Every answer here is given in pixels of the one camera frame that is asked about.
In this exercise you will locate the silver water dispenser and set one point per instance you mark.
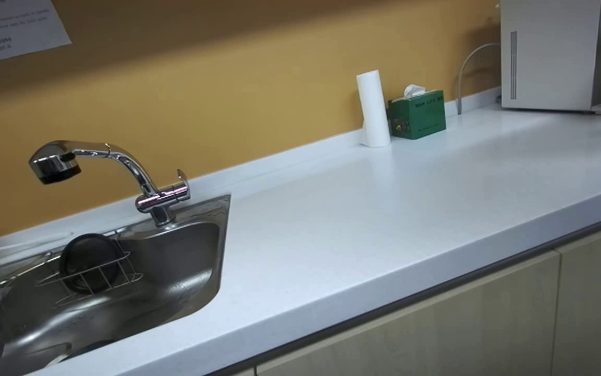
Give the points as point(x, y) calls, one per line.
point(551, 55)

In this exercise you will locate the white paper towel roll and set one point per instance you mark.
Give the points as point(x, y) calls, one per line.
point(375, 133)

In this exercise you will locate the green tissue box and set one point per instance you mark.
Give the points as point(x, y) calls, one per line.
point(417, 115)

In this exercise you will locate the chrome sink faucet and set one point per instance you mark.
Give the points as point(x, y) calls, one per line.
point(63, 160)

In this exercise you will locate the wooden cabinet doors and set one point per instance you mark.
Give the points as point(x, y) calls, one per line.
point(536, 319)

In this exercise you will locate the stainless steel sink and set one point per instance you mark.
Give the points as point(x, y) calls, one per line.
point(179, 275)

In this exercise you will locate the wire sink rack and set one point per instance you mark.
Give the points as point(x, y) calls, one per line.
point(128, 276)

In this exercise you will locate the white paper wall notice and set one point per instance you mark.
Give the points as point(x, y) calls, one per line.
point(30, 26)

